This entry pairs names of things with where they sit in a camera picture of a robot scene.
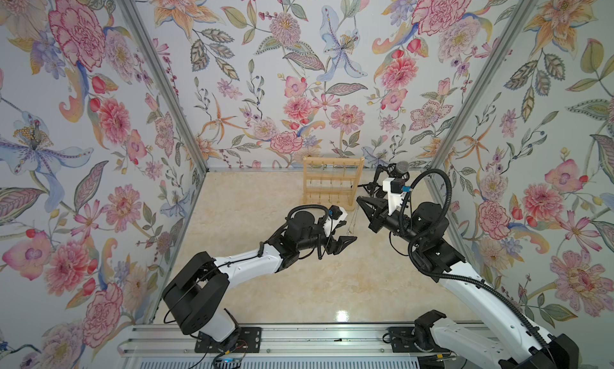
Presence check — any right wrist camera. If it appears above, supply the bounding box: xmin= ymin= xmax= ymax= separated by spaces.
xmin=383 ymin=177 xmax=413 ymax=216

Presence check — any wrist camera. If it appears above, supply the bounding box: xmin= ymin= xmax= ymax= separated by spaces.
xmin=383 ymin=177 xmax=413 ymax=216
xmin=323 ymin=205 xmax=348 ymax=237

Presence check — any aluminium mounting rail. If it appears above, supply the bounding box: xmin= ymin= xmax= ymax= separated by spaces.
xmin=118 ymin=323 xmax=445 ymax=359

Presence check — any black microphone on tripod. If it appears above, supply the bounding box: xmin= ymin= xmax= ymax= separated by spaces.
xmin=361 ymin=161 xmax=410 ymax=199

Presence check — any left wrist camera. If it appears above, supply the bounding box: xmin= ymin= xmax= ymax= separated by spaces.
xmin=323 ymin=205 xmax=348 ymax=237

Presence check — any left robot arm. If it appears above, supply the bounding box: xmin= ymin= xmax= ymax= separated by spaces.
xmin=162 ymin=204 xmax=357 ymax=346

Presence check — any wooden jewelry display stand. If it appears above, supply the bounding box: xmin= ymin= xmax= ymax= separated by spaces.
xmin=302 ymin=157 xmax=365 ymax=212

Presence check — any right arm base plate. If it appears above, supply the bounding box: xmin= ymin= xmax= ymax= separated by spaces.
xmin=382 ymin=326 xmax=449 ymax=353

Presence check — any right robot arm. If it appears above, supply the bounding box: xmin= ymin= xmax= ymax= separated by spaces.
xmin=357 ymin=196 xmax=580 ymax=368

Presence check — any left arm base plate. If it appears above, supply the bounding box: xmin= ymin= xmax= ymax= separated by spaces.
xmin=194 ymin=327 xmax=262 ymax=354

